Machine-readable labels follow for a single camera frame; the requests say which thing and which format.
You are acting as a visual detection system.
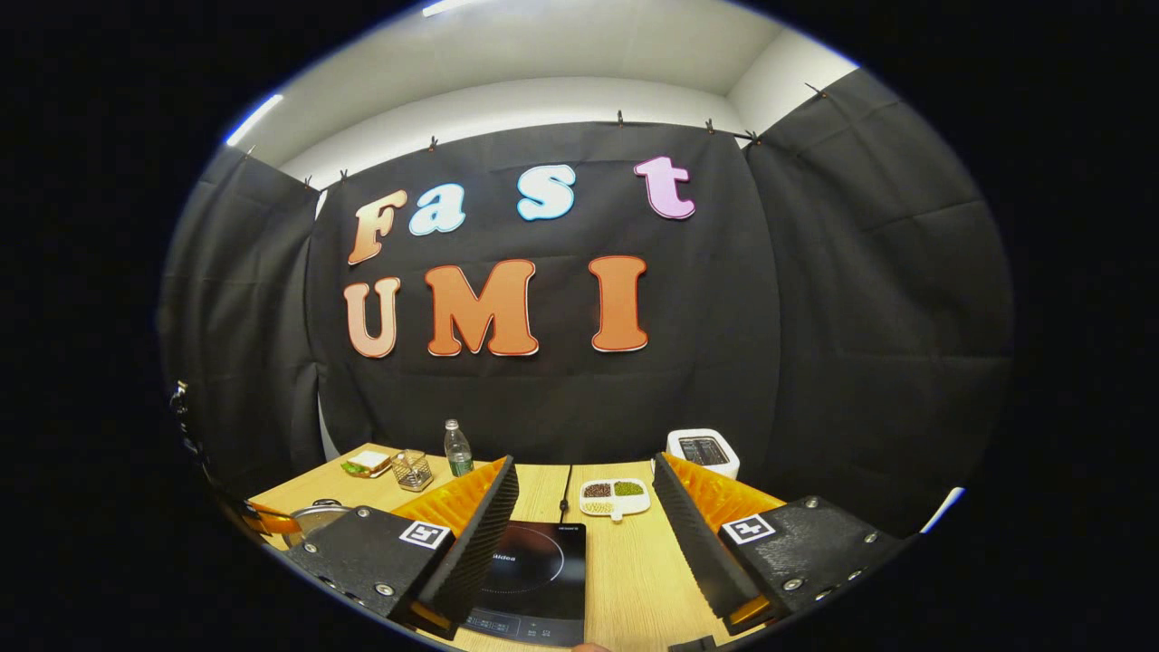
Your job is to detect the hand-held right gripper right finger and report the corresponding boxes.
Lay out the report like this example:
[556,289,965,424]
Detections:
[652,451,911,635]

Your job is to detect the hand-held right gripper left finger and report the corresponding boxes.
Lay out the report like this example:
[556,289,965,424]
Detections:
[285,455,520,639]

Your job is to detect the stainless steel pot black handles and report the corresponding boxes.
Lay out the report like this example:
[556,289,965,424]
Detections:
[283,498,356,550]

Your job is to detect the black induction cooktop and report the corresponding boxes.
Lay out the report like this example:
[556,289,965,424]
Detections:
[457,521,588,647]

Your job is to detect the white toaster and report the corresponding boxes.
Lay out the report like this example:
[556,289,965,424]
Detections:
[667,428,741,479]

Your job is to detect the white divided dish of beans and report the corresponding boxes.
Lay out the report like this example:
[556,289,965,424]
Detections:
[579,478,651,523]

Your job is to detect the clear plastic water bottle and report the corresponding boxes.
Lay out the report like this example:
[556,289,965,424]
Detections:
[443,418,474,478]

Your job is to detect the black backdrop cloth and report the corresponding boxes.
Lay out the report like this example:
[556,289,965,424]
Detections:
[158,68,1015,535]

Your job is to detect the row of backdrop clips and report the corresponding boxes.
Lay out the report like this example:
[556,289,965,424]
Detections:
[243,83,827,187]

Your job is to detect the metal wire utensil holder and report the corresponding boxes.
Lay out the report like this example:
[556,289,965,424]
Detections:
[391,449,434,493]

